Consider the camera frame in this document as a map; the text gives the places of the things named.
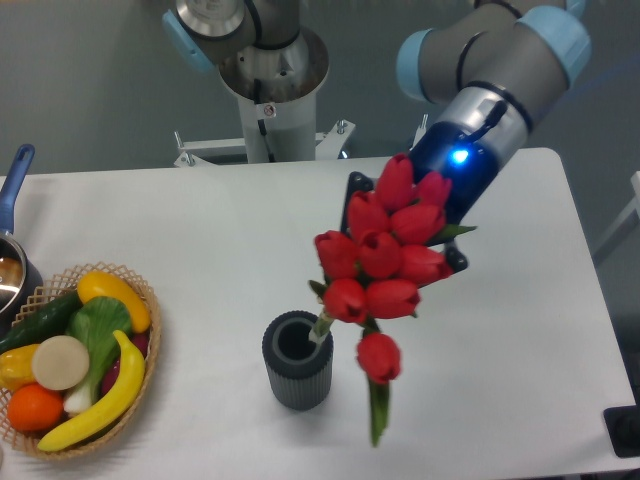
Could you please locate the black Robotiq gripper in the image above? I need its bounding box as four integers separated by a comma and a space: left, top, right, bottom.
340, 122, 499, 280

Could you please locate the red tulip bouquet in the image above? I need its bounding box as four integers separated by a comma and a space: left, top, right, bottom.
309, 154, 463, 446

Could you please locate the dark grey ribbed vase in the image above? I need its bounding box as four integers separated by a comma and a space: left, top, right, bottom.
261, 310, 334, 411

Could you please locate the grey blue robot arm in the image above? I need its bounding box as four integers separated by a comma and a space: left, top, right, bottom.
162, 1, 591, 224

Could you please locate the dark red vegetable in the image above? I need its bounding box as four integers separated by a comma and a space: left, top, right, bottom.
100, 330, 150, 396

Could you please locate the black device at edge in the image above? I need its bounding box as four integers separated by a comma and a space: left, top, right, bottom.
603, 405, 639, 458

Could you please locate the green bok choy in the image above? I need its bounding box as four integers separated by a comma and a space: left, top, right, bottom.
64, 297, 132, 416

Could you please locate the yellow banana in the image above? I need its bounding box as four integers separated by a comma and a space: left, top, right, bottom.
37, 330, 145, 453

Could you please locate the woven wicker basket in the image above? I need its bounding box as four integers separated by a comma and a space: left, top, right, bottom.
1, 262, 161, 461

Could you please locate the green cucumber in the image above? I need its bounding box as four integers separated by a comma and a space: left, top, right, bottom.
1, 290, 82, 353

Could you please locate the beige round disc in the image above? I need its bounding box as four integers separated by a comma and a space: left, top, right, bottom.
31, 335, 89, 391

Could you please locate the yellow bell pepper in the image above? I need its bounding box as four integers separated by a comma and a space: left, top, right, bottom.
1, 344, 39, 392

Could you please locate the orange fruit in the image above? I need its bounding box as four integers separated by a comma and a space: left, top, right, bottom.
7, 383, 63, 432

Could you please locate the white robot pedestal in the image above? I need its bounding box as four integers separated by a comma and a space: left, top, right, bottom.
175, 26, 356, 167

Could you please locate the white furniture frame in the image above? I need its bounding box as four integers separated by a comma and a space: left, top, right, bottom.
592, 171, 639, 268

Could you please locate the blue handled saucepan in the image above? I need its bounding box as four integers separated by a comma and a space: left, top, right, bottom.
1, 144, 42, 337

